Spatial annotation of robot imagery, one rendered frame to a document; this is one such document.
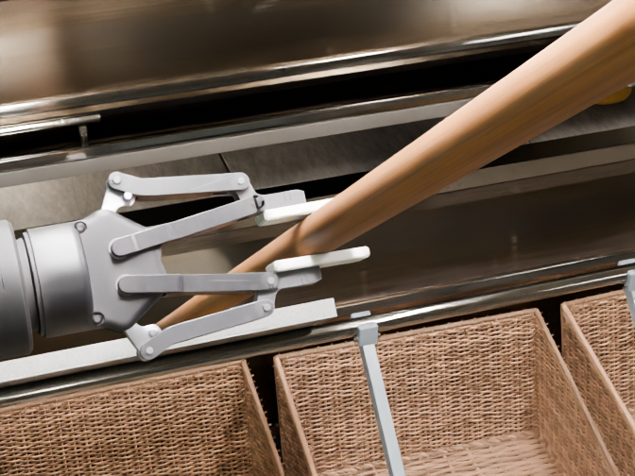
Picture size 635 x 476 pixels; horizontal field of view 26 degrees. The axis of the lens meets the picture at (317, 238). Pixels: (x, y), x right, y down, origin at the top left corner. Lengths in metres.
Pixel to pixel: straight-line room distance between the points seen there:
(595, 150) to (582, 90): 2.14
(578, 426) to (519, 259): 0.34
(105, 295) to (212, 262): 1.59
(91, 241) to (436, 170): 0.32
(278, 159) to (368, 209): 1.79
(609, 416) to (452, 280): 0.40
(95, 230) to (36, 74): 1.30
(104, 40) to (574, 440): 1.19
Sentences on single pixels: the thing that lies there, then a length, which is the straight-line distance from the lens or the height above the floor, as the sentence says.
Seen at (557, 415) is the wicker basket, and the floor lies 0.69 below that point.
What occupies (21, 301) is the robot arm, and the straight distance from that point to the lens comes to 0.90.
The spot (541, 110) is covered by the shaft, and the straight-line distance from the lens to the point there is 0.58.
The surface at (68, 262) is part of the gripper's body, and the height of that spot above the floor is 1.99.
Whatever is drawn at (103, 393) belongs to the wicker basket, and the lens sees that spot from 2.60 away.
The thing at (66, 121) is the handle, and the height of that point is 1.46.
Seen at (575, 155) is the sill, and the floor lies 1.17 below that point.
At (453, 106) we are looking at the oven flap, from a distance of 2.31.
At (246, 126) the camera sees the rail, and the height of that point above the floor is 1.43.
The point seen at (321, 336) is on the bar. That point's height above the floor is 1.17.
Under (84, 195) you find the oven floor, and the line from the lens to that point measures 2.52.
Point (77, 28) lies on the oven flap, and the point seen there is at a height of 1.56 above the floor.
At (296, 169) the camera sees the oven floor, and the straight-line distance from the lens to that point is 2.57.
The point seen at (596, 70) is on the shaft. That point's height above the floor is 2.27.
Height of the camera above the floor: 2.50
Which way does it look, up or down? 34 degrees down
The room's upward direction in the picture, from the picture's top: straight up
